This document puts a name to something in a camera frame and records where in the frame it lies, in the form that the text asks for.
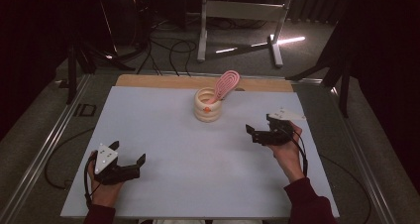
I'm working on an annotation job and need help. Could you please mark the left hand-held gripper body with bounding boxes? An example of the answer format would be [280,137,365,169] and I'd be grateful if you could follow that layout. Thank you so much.
[93,144,142,186]

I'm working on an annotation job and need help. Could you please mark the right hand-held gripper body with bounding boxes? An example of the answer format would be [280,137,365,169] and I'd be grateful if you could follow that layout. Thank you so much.
[251,107,306,147]

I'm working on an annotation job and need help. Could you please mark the cream ribbed holder cup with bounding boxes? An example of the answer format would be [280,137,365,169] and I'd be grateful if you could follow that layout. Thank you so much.
[193,86,223,123]

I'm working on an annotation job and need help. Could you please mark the pink hairbrush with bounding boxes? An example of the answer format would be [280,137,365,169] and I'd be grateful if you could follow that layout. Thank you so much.
[207,69,242,105]

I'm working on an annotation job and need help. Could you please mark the person's right hand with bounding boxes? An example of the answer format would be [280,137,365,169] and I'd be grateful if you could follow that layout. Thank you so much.
[266,121,305,184]

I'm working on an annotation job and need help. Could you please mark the person's left hand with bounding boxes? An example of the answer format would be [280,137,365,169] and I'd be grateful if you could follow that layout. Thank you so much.
[88,151,125,208]

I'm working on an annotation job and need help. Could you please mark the wooden board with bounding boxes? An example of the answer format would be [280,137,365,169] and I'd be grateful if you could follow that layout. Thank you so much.
[115,73,294,93]

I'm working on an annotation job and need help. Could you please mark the black stand with legs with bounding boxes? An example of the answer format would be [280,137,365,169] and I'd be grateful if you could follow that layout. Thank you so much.
[285,19,353,119]

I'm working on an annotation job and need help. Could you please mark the black tripod stand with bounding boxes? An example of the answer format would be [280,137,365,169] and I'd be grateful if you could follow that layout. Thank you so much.
[53,32,137,105]

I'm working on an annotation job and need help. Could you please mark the dark equipment with red light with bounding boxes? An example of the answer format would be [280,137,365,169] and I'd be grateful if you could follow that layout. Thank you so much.
[108,0,155,52]

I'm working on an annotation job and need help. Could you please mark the left hand-held gripper cable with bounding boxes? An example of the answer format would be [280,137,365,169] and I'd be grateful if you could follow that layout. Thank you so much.
[44,128,98,209]

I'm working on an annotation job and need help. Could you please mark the hand-held gripper cable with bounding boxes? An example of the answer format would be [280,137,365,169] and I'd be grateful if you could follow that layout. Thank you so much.
[289,129,372,224]
[44,128,98,209]

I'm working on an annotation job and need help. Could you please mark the right hand-held gripper cable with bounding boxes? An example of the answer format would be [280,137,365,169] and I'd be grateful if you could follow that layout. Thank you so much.
[289,129,372,224]

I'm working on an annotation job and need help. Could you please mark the aluminium rail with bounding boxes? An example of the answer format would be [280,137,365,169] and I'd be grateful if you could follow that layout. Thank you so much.
[0,73,92,224]
[330,84,399,224]

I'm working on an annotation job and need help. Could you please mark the black floor cables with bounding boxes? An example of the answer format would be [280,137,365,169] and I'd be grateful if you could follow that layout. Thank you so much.
[137,17,199,77]

